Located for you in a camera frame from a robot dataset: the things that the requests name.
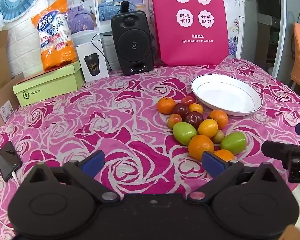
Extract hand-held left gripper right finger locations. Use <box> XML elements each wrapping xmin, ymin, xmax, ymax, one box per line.
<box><xmin>187</xmin><ymin>151</ymin><xmax>288</xmax><ymax>204</ymax></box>

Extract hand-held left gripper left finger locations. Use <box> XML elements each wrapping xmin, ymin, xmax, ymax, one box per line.
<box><xmin>20</xmin><ymin>150</ymin><xmax>121</xmax><ymax>204</ymax></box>

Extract medium orange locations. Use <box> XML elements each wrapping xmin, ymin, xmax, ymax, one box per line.
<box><xmin>213</xmin><ymin>149</ymin><xmax>236</xmax><ymax>163</ymax></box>

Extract large orange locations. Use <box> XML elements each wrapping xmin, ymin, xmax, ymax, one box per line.
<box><xmin>188</xmin><ymin>135</ymin><xmax>215</xmax><ymax>161</ymax></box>

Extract brown kiwi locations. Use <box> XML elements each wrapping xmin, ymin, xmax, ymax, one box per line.
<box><xmin>211</xmin><ymin>129</ymin><xmax>225</xmax><ymax>144</ymax></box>

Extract green apple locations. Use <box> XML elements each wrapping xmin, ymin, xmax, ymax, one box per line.
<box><xmin>172</xmin><ymin>122</ymin><xmax>198</xmax><ymax>146</ymax></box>
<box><xmin>220</xmin><ymin>131</ymin><xmax>247</xmax><ymax>155</ymax></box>

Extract yellow orange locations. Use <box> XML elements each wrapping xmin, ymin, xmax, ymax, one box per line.
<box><xmin>198</xmin><ymin>119</ymin><xmax>218</xmax><ymax>139</ymax></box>

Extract tangerine with green stem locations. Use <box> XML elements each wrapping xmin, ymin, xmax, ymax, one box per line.
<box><xmin>208</xmin><ymin>110</ymin><xmax>229</xmax><ymax>130</ymax></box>

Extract dark red plum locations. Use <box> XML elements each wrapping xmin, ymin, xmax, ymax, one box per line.
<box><xmin>172</xmin><ymin>103</ymin><xmax>190</xmax><ymax>119</ymax></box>
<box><xmin>184</xmin><ymin>111</ymin><xmax>204</xmax><ymax>130</ymax></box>

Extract small yellowish orange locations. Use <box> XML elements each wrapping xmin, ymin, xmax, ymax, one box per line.
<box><xmin>188</xmin><ymin>103</ymin><xmax>204</xmax><ymax>114</ymax></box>

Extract small red-green fruit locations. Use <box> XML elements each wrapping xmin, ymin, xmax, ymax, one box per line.
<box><xmin>167</xmin><ymin>114</ymin><xmax>183</xmax><ymax>130</ymax></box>

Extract red tomato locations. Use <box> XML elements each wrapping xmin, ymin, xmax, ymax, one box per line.
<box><xmin>181</xmin><ymin>95</ymin><xmax>196</xmax><ymax>107</ymax></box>

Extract white plate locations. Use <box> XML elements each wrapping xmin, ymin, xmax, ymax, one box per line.
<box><xmin>191</xmin><ymin>74</ymin><xmax>263</xmax><ymax>116</ymax></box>

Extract deep orange tangerine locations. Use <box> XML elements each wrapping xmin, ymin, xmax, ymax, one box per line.
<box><xmin>157</xmin><ymin>97</ymin><xmax>177</xmax><ymax>115</ymax></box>

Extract pink rose-printed blanket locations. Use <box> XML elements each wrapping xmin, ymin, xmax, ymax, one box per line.
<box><xmin>0</xmin><ymin>57</ymin><xmax>300</xmax><ymax>240</ymax></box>

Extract black smartphone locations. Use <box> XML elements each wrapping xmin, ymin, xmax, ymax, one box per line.
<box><xmin>0</xmin><ymin>141</ymin><xmax>23</xmax><ymax>182</ymax></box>

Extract green shoebox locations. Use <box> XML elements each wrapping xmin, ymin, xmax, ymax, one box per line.
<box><xmin>12</xmin><ymin>60</ymin><xmax>85</xmax><ymax>107</ymax></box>

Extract white box with cup print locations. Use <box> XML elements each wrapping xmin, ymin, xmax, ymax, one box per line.
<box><xmin>76</xmin><ymin>36</ymin><xmax>110</xmax><ymax>83</ymax></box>

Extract low cardboard box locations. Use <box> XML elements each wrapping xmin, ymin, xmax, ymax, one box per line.
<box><xmin>0</xmin><ymin>72</ymin><xmax>25</xmax><ymax>130</ymax></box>

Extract black speaker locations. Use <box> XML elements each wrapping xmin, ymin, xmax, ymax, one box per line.
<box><xmin>111</xmin><ymin>11</ymin><xmax>155</xmax><ymax>76</ymax></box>

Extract orange packet of paper cups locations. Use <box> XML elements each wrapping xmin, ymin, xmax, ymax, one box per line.
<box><xmin>31</xmin><ymin>0</ymin><xmax>80</xmax><ymax>71</ymax></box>

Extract pink tote bag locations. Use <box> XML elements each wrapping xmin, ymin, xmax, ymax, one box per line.
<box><xmin>149</xmin><ymin>0</ymin><xmax>229</xmax><ymax>67</ymax></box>

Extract purple bedding poster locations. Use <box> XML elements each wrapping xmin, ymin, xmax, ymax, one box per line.
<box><xmin>47</xmin><ymin>0</ymin><xmax>98</xmax><ymax>47</ymax></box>

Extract black microphone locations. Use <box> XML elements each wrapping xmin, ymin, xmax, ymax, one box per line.
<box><xmin>119</xmin><ymin>1</ymin><xmax>134</xmax><ymax>15</ymax></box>

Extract blue bedding poster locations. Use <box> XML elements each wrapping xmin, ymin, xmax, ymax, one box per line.
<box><xmin>95</xmin><ymin>0</ymin><xmax>150</xmax><ymax>34</ymax></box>

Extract white charging cable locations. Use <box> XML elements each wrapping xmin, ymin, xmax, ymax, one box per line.
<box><xmin>11</xmin><ymin>171</ymin><xmax>21</xmax><ymax>188</ymax></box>

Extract white door frame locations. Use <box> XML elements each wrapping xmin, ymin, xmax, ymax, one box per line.
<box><xmin>271</xmin><ymin>0</ymin><xmax>294</xmax><ymax>77</ymax></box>

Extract black speaker cable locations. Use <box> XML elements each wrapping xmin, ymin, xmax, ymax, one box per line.
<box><xmin>91</xmin><ymin>33</ymin><xmax>113</xmax><ymax>72</ymax></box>

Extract floral wall sticker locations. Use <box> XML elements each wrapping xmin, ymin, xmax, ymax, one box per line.
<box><xmin>219</xmin><ymin>0</ymin><xmax>240</xmax><ymax>57</ymax></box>

